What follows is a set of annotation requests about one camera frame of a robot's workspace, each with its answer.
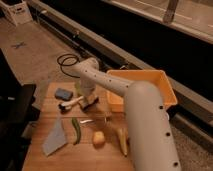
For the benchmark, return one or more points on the yellow corn cob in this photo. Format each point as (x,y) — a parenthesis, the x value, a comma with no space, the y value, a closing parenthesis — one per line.
(123,141)

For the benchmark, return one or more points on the green chili pepper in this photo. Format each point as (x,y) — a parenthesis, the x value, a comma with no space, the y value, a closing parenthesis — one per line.
(77,128)

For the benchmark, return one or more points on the black chair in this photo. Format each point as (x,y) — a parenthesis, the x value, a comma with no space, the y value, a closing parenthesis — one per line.
(16,111)

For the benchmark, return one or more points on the black whiteboard eraser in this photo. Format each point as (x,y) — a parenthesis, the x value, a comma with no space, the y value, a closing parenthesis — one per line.
(84,106)

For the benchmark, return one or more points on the yellow plastic bin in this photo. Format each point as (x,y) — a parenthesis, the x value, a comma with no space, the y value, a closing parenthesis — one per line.
(156,77)

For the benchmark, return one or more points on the white cardboard box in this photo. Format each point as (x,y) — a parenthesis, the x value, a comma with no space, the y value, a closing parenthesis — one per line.
(17,14)

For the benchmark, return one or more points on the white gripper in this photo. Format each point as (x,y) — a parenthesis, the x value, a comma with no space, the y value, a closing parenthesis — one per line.
(89,96)

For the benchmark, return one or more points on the blue cloth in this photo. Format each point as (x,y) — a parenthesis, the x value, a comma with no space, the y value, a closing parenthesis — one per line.
(55,139)

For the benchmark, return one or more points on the blue sponge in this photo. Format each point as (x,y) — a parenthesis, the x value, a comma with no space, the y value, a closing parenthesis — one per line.
(63,94)

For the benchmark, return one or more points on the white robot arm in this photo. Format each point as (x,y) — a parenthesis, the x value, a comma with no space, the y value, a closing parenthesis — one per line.
(151,141)

